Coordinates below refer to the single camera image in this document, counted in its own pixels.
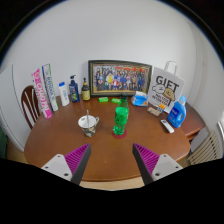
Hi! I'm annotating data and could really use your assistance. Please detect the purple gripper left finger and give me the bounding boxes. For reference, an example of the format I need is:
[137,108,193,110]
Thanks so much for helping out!
[42,144,91,185]

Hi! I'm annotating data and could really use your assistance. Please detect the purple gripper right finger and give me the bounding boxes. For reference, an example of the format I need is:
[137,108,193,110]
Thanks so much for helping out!
[132,143,182,185]

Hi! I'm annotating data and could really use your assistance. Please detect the green plastic bottle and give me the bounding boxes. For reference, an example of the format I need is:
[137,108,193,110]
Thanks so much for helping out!
[113,94,129,135]

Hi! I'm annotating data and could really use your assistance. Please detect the white remote control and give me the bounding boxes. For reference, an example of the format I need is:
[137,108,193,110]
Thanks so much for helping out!
[161,119,174,133]

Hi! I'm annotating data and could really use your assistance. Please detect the red round coaster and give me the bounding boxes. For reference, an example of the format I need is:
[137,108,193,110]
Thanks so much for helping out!
[112,129,127,139]

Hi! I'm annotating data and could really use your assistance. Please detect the patterned mug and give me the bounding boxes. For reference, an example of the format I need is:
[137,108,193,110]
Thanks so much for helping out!
[78,115,99,137]

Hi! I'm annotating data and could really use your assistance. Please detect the small snack packet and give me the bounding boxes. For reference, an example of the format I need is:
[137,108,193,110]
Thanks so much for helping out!
[147,107,161,117]

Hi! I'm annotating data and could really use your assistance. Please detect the spoon in mug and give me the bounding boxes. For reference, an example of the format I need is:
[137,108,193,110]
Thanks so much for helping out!
[86,110,89,128]

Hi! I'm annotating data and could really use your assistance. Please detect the blue detergent bottle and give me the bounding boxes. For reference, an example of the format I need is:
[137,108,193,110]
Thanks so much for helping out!
[168,95,186,128]

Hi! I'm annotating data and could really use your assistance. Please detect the small orange blue box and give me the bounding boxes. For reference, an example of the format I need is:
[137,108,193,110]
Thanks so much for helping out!
[157,104,166,113]

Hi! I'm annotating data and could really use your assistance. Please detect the white lotion bottle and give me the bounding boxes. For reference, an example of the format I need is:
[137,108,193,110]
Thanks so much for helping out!
[59,82,70,106]

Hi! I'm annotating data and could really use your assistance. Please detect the wooden chair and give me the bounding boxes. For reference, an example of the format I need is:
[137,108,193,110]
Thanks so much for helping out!
[21,85,40,128]

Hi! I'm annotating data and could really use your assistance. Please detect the dark blue pump bottle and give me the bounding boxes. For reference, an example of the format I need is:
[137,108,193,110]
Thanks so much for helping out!
[69,75,80,103]

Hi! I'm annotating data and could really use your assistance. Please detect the dark brown glass bottle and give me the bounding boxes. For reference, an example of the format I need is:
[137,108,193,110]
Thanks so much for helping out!
[82,78,90,101]

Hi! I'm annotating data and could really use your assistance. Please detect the white gift paper bag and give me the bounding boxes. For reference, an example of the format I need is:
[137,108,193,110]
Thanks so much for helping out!
[148,62,184,113]

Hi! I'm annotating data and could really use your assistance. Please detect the pink toothpaste box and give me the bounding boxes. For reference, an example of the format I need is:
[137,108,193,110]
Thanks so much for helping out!
[31,69,52,119]

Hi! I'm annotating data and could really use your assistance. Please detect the framed group photo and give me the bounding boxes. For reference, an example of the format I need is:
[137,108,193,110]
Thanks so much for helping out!
[88,60,152,97]

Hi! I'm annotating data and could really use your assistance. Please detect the green white toothpaste box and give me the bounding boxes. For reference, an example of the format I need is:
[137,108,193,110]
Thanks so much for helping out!
[42,64,58,112]

